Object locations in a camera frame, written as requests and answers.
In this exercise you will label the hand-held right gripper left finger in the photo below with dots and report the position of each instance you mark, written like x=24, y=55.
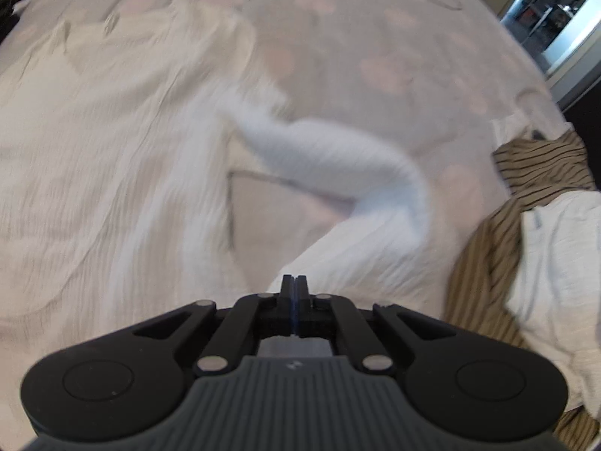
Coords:
x=287, y=310

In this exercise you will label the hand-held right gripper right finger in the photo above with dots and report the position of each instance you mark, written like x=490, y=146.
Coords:
x=300, y=310

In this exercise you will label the white crinkled garment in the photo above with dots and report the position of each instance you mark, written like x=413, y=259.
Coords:
x=117, y=150

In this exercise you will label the brown striped cloth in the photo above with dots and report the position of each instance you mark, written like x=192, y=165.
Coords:
x=483, y=263

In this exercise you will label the white textured cloth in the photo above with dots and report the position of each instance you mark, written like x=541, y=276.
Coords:
x=563, y=268

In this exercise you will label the pink dotted bed sheet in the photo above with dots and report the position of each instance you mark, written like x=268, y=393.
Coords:
x=352, y=33

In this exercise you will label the glass door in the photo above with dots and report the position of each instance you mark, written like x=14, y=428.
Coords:
x=558, y=23

